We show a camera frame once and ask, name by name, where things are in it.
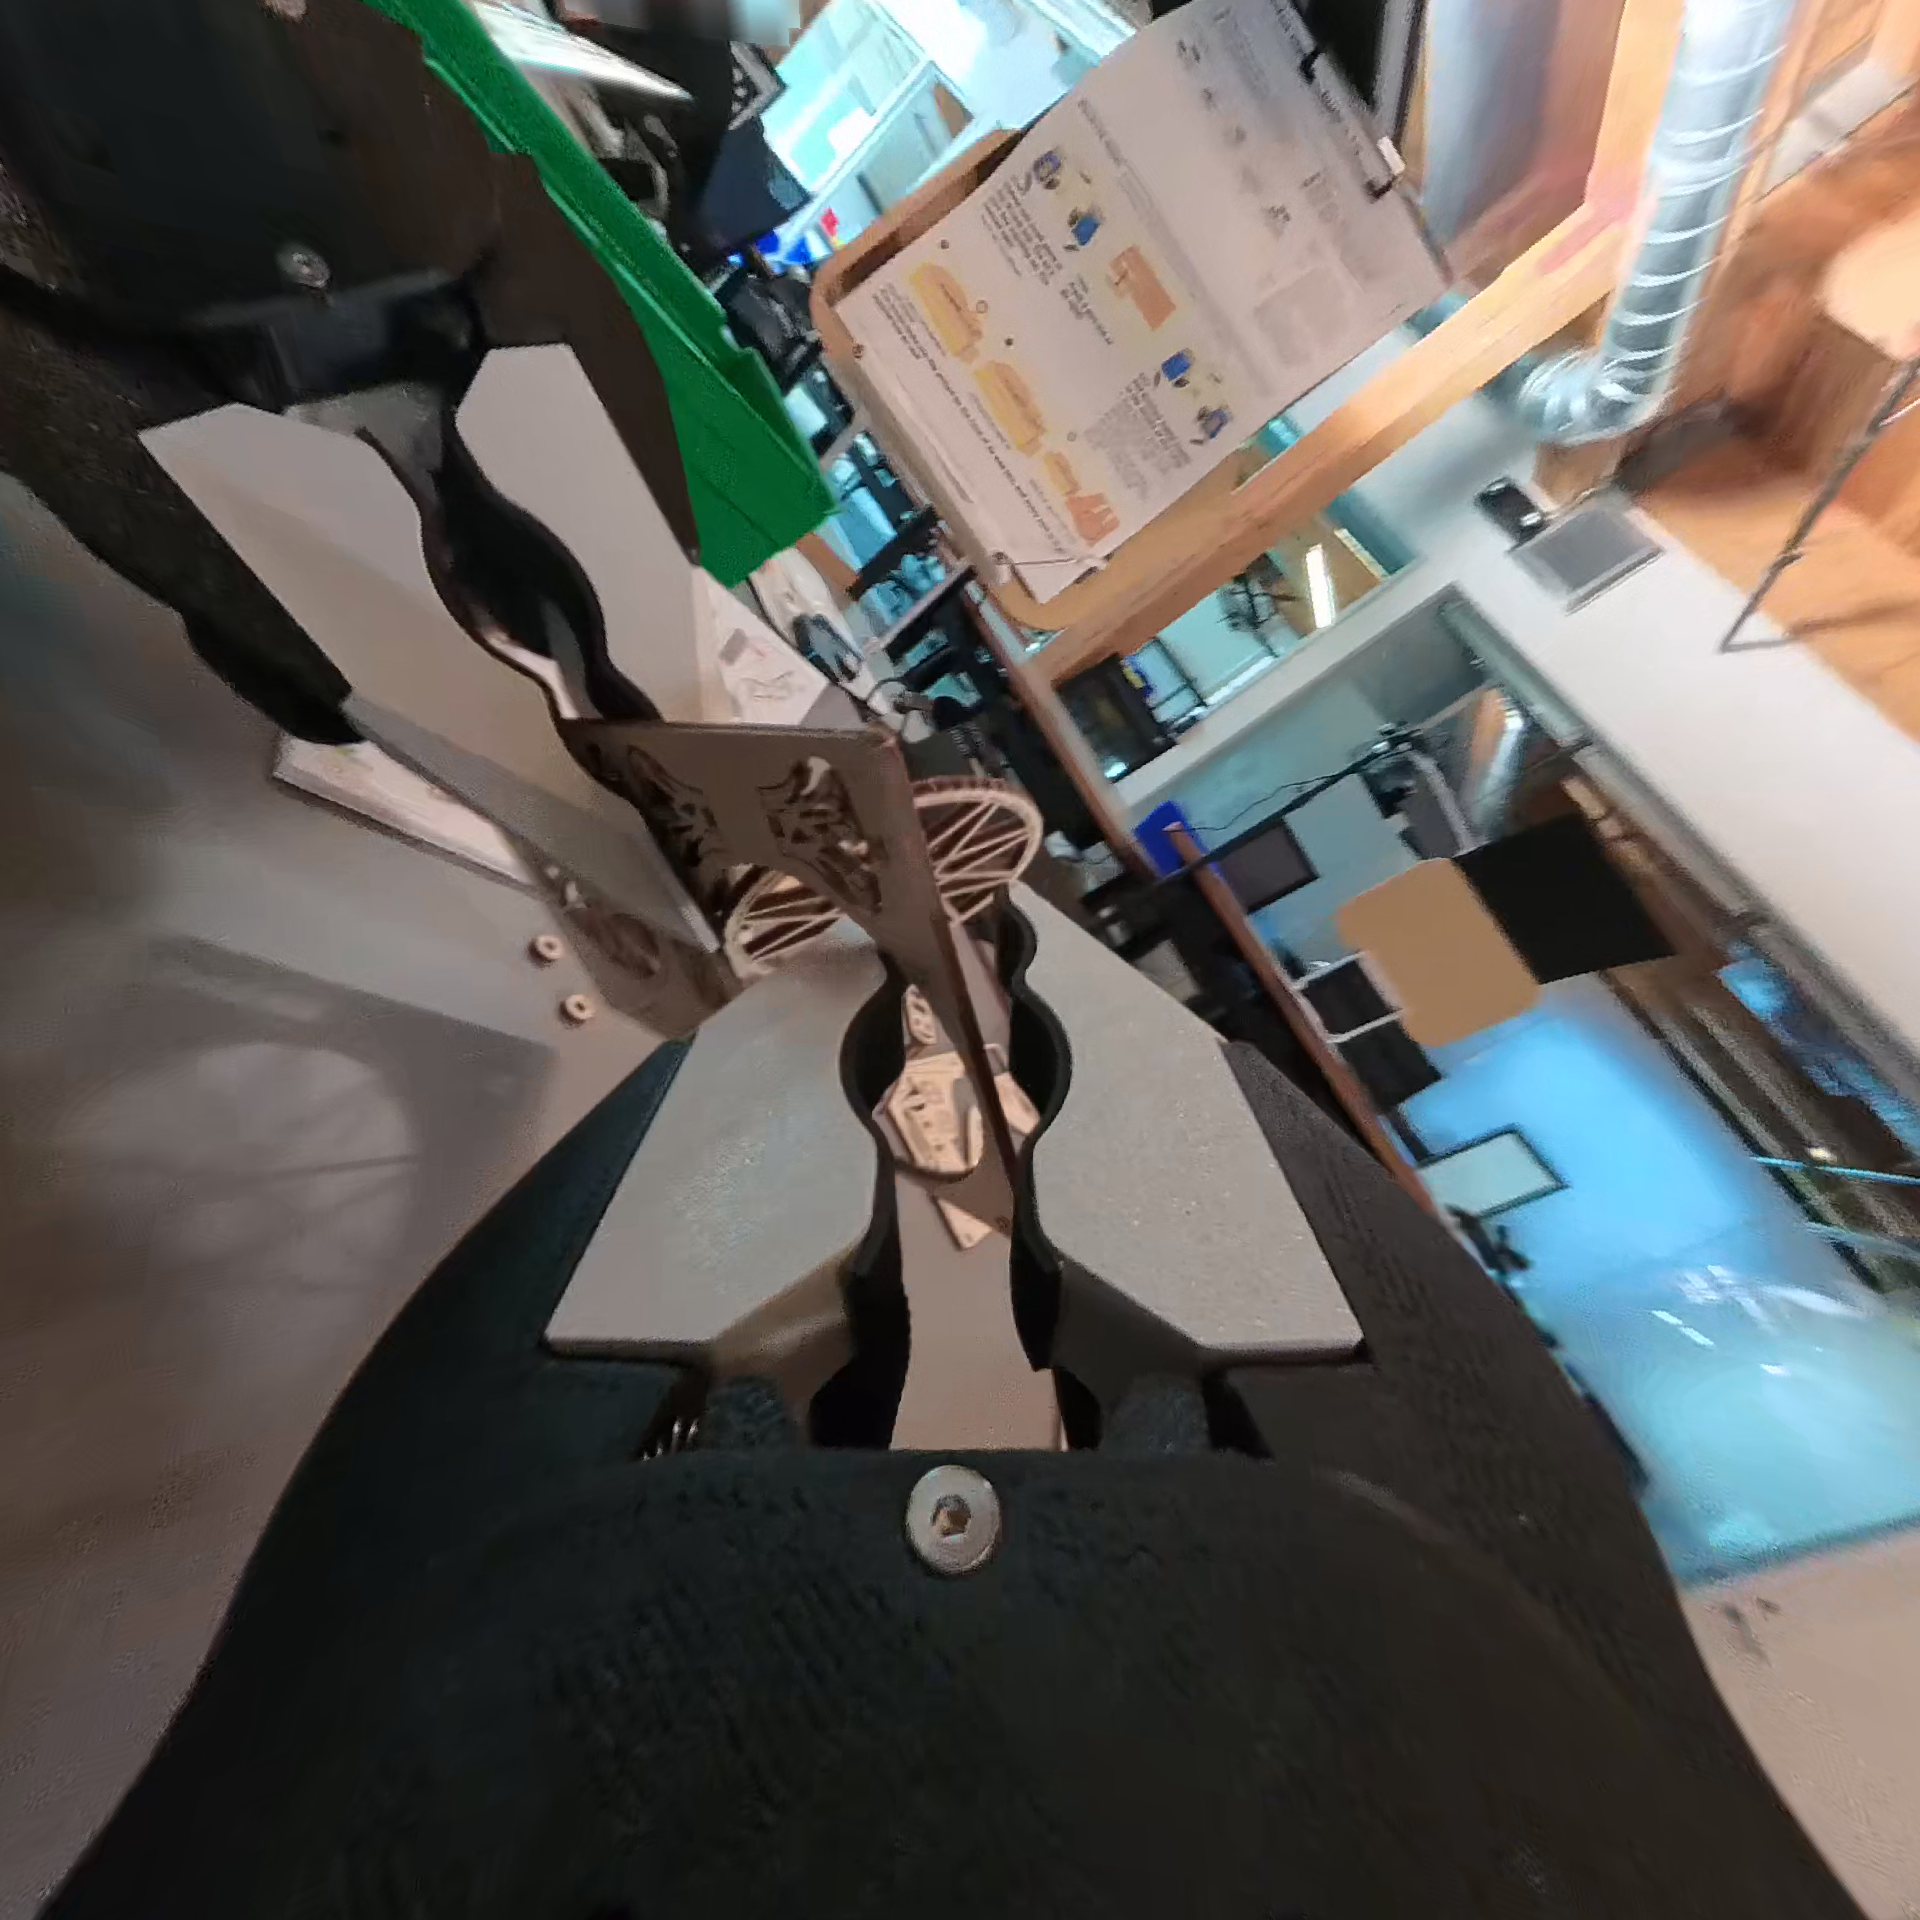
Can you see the wall vent grille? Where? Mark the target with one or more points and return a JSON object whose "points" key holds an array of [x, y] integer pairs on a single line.
{"points": [[1589, 555]]}

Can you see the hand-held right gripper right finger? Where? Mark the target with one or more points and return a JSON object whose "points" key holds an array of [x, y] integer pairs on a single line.
{"points": [[1185, 1201]]}

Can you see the wooden spoked wheel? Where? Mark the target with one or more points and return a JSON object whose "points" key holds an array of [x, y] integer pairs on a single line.
{"points": [[960, 792]]}

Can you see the wooden parts sheet with wheels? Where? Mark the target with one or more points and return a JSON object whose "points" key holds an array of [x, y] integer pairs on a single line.
{"points": [[735, 750]]}

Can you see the printed instruction sheet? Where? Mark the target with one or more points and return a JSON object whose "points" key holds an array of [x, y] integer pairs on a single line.
{"points": [[1200, 224]]}

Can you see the wooden document stand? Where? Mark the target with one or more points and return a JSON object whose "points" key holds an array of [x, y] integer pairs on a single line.
{"points": [[900, 210]]}

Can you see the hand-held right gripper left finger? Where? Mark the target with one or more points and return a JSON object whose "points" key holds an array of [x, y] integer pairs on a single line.
{"points": [[720, 1184]]}

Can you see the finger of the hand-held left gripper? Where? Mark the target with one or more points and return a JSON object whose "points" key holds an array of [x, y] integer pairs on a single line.
{"points": [[330, 555], [586, 481]]}

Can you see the silver ventilation duct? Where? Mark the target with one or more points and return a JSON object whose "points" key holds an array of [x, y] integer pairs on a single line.
{"points": [[1680, 224]]}

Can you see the green plastic bin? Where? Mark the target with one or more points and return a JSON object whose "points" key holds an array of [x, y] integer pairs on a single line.
{"points": [[705, 389]]}

